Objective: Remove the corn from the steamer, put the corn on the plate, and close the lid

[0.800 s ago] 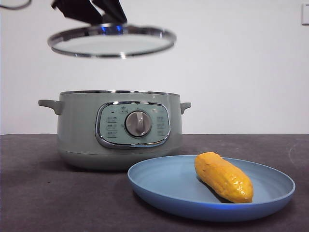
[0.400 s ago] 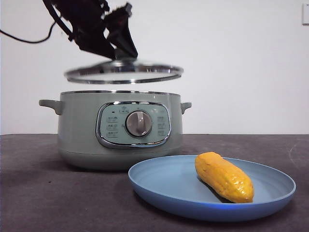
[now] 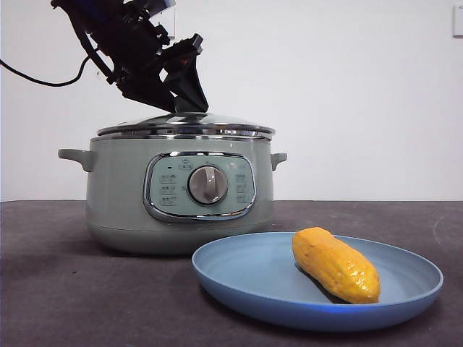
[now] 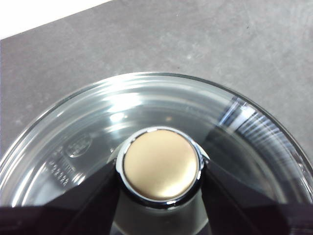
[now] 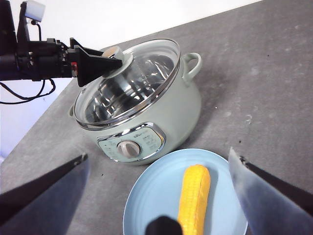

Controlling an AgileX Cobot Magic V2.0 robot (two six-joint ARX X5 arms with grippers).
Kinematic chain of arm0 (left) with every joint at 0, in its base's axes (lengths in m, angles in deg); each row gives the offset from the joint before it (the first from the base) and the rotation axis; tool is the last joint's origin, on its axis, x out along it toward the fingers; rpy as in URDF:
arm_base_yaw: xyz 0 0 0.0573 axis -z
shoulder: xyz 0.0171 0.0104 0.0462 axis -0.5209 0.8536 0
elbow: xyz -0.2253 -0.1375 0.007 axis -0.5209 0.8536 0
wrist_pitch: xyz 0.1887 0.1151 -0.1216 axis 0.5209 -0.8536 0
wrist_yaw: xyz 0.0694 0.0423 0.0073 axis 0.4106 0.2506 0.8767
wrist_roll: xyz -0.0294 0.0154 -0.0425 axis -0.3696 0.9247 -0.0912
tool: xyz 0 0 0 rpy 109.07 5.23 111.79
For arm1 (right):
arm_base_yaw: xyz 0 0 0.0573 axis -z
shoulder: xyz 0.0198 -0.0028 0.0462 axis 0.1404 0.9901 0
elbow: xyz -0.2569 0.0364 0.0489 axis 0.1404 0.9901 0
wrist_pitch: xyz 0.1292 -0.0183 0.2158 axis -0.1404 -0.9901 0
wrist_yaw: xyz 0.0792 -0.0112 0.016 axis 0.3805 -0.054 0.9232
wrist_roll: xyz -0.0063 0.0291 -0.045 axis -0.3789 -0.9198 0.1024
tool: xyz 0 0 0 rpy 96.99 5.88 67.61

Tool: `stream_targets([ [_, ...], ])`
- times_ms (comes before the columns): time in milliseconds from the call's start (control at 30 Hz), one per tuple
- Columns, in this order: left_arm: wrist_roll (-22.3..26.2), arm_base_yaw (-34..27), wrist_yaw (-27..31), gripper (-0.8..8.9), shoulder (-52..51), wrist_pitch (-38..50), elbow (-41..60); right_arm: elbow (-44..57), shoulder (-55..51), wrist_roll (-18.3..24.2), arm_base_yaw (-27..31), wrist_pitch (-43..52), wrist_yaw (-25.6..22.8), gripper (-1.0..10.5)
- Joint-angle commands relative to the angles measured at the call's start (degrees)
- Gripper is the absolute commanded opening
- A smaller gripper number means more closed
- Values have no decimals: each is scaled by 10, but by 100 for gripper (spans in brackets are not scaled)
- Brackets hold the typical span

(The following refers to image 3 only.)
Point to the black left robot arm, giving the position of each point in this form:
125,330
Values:
126,36

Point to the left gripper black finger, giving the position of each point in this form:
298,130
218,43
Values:
148,92
190,86

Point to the sage green electric steamer pot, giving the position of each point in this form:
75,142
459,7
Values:
115,188

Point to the blue round plate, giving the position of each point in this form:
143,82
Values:
253,278

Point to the yellow corn cob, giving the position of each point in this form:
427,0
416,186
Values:
332,264

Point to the glass lid with green knob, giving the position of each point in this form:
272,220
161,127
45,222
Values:
188,124

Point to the white wall switch plate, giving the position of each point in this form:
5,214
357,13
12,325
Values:
458,21

